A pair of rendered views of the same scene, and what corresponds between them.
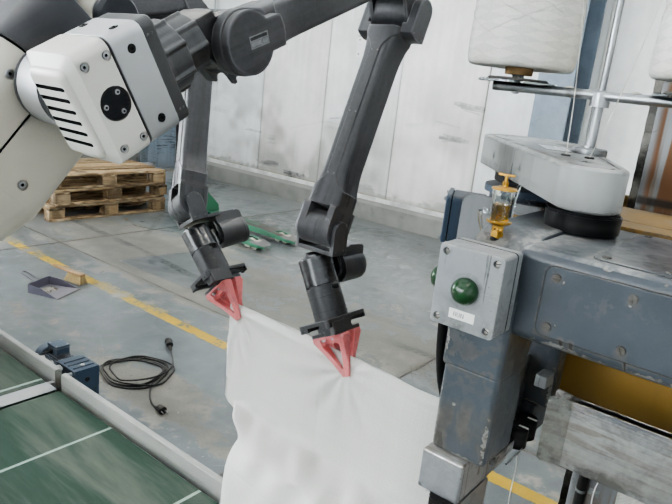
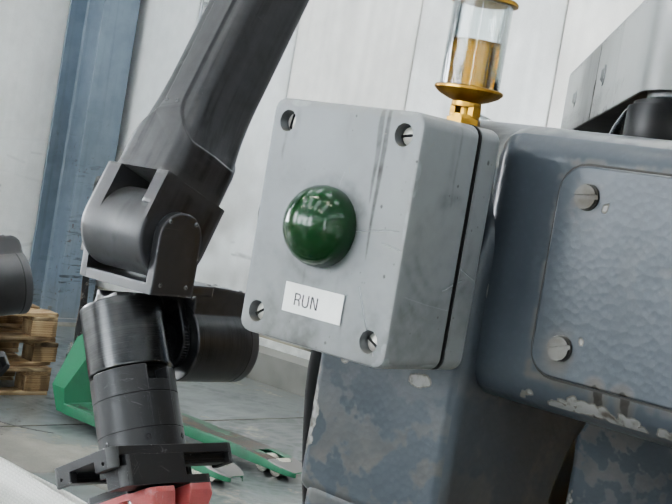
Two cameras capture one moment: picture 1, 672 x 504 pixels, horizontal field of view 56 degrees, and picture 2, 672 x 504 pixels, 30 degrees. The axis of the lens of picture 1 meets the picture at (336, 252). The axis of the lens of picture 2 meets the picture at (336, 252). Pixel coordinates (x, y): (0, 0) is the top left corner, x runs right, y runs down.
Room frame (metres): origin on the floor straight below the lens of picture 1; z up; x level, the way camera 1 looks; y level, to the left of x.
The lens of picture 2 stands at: (0.19, -0.19, 1.30)
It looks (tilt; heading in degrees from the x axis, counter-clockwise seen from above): 3 degrees down; 6
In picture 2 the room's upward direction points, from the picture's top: 10 degrees clockwise
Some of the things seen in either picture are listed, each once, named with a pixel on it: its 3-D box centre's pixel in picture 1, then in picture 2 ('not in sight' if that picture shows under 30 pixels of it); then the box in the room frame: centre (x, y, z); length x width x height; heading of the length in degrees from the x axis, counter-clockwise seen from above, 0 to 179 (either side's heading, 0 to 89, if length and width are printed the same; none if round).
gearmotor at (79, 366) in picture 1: (60, 367); not in sight; (2.14, 0.97, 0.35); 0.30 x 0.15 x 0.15; 53
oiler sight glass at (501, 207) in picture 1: (501, 205); (476, 46); (0.71, -0.18, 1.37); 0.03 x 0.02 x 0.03; 53
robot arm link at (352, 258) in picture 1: (333, 249); (176, 295); (1.05, 0.00, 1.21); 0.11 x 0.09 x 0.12; 143
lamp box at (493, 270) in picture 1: (475, 286); (367, 232); (0.66, -0.15, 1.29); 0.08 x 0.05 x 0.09; 53
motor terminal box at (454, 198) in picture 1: (462, 222); not in sight; (1.19, -0.23, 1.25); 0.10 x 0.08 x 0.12; 168
